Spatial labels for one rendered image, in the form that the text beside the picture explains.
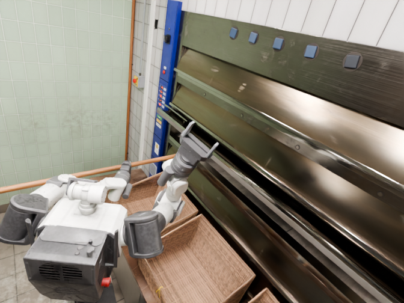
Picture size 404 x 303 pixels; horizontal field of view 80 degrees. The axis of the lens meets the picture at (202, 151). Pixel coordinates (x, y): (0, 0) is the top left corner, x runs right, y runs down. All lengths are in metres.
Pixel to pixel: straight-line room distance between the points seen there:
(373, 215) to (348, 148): 0.26
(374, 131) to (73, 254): 1.08
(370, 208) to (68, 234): 1.07
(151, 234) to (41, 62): 1.96
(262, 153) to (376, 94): 0.56
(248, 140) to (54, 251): 0.99
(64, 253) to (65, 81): 1.94
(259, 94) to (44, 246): 1.08
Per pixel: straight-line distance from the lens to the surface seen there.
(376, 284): 1.05
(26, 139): 2.78
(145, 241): 0.92
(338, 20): 1.13
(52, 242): 0.91
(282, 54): 1.23
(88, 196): 0.90
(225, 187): 1.56
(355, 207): 1.13
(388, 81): 1.03
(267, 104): 1.24
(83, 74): 2.61
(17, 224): 1.04
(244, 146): 1.36
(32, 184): 1.48
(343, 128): 1.08
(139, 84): 2.40
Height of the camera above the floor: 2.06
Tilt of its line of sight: 28 degrees down
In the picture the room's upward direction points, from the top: 12 degrees clockwise
